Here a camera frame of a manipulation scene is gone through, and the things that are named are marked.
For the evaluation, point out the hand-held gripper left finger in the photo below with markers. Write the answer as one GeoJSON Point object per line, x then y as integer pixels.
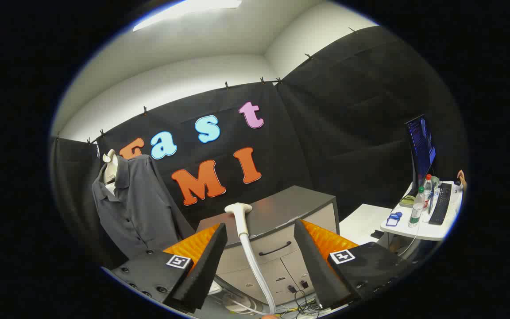
{"type": "Point", "coordinates": [206, 266]}

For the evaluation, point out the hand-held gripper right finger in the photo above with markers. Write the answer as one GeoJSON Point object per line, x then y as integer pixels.
{"type": "Point", "coordinates": [317, 266]}

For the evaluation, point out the white garment steamer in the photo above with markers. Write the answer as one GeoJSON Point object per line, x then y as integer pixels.
{"type": "Point", "coordinates": [239, 210]}

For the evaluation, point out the grey button shirt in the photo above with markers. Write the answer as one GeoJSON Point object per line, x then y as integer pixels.
{"type": "Point", "coordinates": [144, 208]}

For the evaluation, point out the white flat platform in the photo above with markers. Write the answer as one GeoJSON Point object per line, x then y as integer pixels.
{"type": "Point", "coordinates": [363, 223]}

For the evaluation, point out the grey cabinet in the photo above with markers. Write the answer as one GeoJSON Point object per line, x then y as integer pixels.
{"type": "Point", "coordinates": [277, 208]}

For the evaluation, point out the small blue item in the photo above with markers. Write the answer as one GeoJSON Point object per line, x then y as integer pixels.
{"type": "Point", "coordinates": [394, 218]}

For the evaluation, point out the white side desk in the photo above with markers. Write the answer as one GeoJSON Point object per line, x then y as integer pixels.
{"type": "Point", "coordinates": [419, 230]}

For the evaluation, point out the olive round object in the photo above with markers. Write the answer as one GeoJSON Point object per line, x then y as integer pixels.
{"type": "Point", "coordinates": [407, 200]}

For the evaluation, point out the white mannequin torso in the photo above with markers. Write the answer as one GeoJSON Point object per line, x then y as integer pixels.
{"type": "Point", "coordinates": [110, 168]}

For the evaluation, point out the black keyboard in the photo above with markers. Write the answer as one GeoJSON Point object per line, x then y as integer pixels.
{"type": "Point", "coordinates": [442, 204]}

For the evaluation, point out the computer monitor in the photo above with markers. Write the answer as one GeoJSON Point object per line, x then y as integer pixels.
{"type": "Point", "coordinates": [421, 146]}

